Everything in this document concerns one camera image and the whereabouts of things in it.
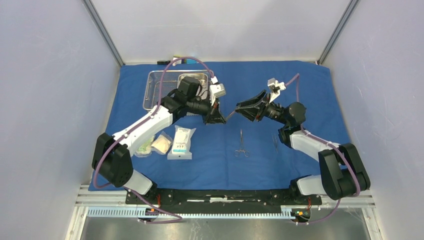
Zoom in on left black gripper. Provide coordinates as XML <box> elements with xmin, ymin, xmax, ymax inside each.
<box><xmin>186</xmin><ymin>94</ymin><xmax>226</xmax><ymax>125</ymax></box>

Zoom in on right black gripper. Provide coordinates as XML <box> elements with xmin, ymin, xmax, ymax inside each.
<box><xmin>234</xmin><ymin>88</ymin><xmax>289</xmax><ymax>126</ymax></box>

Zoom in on steel toothed tissue forceps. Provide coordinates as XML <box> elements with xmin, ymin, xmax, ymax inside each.
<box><xmin>225</xmin><ymin>110</ymin><xmax>236</xmax><ymax>122</ymax></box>

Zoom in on steel hemostat forceps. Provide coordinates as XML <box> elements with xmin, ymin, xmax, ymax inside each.
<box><xmin>234</xmin><ymin>129</ymin><xmax>250</xmax><ymax>157</ymax></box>

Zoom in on blue surgical wrap cloth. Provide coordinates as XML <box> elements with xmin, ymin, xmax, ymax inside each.
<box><xmin>88</xmin><ymin>60</ymin><xmax>367</xmax><ymax>192</ymax></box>

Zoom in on white sterile packet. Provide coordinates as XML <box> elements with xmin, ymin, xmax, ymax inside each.
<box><xmin>167</xmin><ymin>125</ymin><xmax>196</xmax><ymax>160</ymax></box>

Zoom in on metal mesh tray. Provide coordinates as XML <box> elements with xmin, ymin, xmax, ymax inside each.
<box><xmin>142</xmin><ymin>69</ymin><xmax>211</xmax><ymax>112</ymax></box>

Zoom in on green sterile packet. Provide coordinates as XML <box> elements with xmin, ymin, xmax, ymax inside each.
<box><xmin>134</xmin><ymin>135</ymin><xmax>155</xmax><ymax>158</ymax></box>

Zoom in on beige gauze packet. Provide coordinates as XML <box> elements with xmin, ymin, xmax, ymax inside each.
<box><xmin>151</xmin><ymin>131</ymin><xmax>173</xmax><ymax>155</ymax></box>

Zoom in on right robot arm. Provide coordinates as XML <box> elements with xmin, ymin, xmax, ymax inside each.
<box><xmin>235</xmin><ymin>90</ymin><xmax>371</xmax><ymax>204</ymax></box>

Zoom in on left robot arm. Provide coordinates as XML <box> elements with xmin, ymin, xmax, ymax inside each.
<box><xmin>92</xmin><ymin>76</ymin><xmax>226</xmax><ymax>204</ymax></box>

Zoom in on cyan blue block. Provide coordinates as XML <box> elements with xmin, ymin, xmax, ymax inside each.
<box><xmin>185</xmin><ymin>58</ymin><xmax>198</xmax><ymax>64</ymax></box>

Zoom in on white and yellow block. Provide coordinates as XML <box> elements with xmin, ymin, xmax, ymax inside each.
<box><xmin>172</xmin><ymin>56</ymin><xmax>186</xmax><ymax>65</ymax></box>

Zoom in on small black block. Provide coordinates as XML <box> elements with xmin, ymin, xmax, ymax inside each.
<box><xmin>156</xmin><ymin>60</ymin><xmax>171</xmax><ymax>66</ymax></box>

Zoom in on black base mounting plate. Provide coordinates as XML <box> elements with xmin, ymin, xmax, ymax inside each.
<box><xmin>142</xmin><ymin>188</ymin><xmax>322</xmax><ymax>214</ymax></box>

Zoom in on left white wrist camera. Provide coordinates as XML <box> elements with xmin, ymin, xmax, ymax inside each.
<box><xmin>209</xmin><ymin>83</ymin><xmax>226</xmax><ymax>99</ymax></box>

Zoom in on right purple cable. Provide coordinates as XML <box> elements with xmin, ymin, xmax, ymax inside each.
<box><xmin>284</xmin><ymin>73</ymin><xmax>362</xmax><ymax>226</ymax></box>

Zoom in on purple cable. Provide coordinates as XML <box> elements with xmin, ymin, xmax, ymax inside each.
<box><xmin>284</xmin><ymin>73</ymin><xmax>362</xmax><ymax>226</ymax></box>
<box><xmin>92</xmin><ymin>56</ymin><xmax>218</xmax><ymax>225</ymax></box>

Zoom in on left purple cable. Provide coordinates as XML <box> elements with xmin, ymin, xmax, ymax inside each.
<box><xmin>92</xmin><ymin>56</ymin><xmax>218</xmax><ymax>225</ymax></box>

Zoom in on slotted cable duct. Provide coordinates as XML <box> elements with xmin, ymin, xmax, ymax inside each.
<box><xmin>87</xmin><ymin>206</ymin><xmax>309</xmax><ymax>220</ymax></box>

